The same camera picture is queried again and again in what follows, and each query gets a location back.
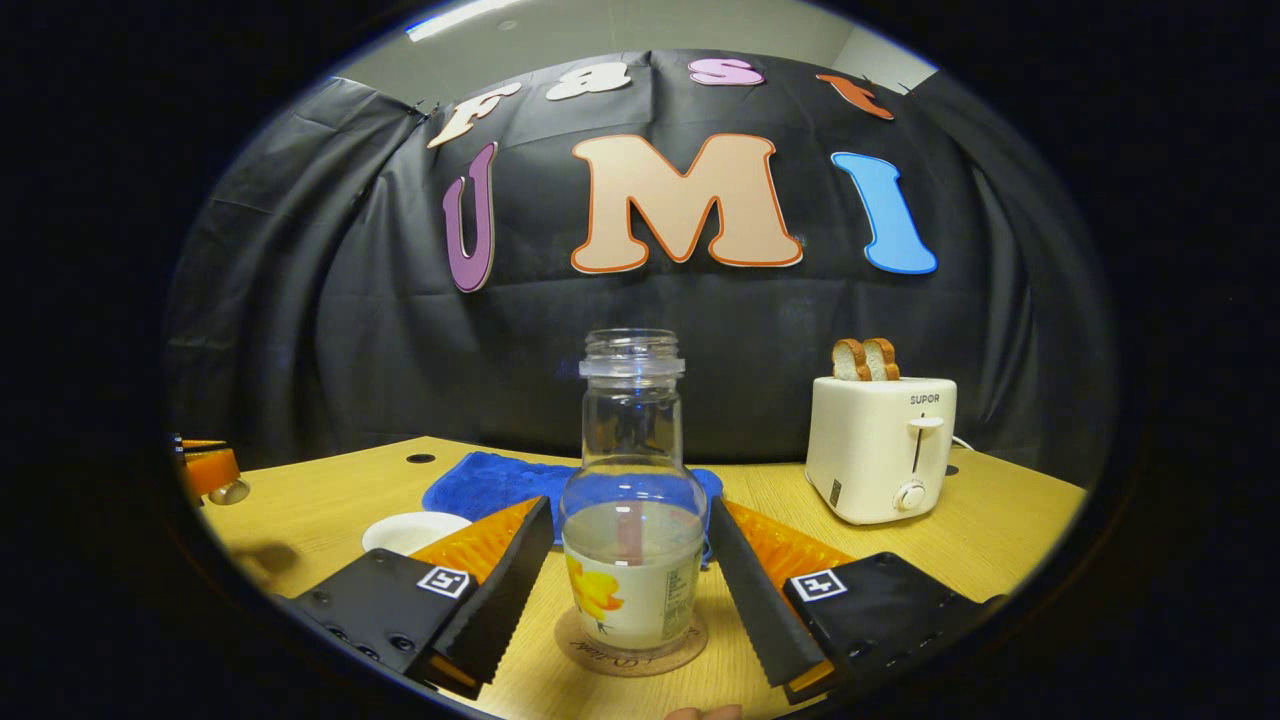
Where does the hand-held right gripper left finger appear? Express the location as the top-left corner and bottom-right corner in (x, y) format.
(290, 496), (555, 699)

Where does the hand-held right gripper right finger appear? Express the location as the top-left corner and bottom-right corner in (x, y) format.
(706, 496), (1006, 704)

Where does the round brown coaster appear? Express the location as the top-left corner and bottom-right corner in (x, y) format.
(553, 600), (709, 678)

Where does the yellow teacup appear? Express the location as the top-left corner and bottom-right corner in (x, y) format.
(361, 511), (473, 557)

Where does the clear glass water bottle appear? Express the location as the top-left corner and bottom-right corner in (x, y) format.
(558, 329), (709, 653)

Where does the blue towel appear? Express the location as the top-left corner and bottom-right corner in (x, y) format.
(422, 451), (724, 546)

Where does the white toaster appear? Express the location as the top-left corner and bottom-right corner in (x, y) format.
(805, 375), (959, 526)

